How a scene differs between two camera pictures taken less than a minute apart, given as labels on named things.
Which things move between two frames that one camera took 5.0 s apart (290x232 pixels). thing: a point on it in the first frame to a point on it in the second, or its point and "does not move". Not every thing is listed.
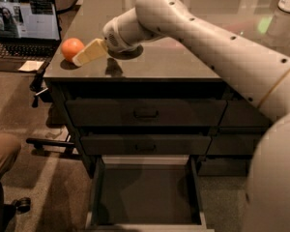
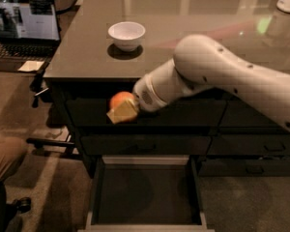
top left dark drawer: x=146 y=112 does not move
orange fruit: x=72 y=47 to x=119 y=98
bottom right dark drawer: x=224 y=167 does not move
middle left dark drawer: x=144 y=145 does not move
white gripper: x=112 y=36 to x=147 y=96
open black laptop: x=23 y=27 does not move
